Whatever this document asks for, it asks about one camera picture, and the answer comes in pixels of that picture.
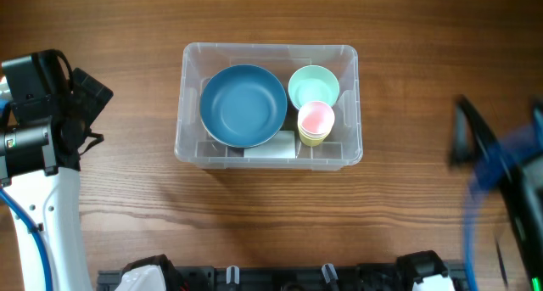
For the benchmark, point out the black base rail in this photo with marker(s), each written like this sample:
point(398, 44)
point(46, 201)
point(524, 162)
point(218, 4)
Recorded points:
point(271, 278)

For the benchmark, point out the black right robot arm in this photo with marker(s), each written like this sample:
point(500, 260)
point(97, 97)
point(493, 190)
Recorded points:
point(487, 177)

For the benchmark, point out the cream plastic cup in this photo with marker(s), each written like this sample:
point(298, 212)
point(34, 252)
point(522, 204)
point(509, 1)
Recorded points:
point(319, 136)

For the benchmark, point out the dark blue bowl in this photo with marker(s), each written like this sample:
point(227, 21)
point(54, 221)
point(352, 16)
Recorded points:
point(243, 88)

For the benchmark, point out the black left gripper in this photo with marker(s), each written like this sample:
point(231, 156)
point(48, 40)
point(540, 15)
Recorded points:
point(93, 94)

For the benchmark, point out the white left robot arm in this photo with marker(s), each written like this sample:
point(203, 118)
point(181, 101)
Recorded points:
point(47, 109)

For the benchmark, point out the clear plastic storage bin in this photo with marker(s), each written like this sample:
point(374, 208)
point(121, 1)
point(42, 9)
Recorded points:
point(202, 60)

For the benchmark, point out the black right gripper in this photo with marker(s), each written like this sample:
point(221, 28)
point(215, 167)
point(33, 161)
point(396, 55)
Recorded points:
point(483, 140)

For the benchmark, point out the pink plastic cup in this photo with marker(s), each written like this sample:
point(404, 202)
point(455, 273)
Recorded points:
point(316, 118)

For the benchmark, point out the mint green small bowl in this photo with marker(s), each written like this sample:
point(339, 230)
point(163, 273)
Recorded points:
point(313, 83)

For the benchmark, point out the yellow plastic cup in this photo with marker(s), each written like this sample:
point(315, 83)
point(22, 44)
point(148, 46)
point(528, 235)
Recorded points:
point(311, 141)

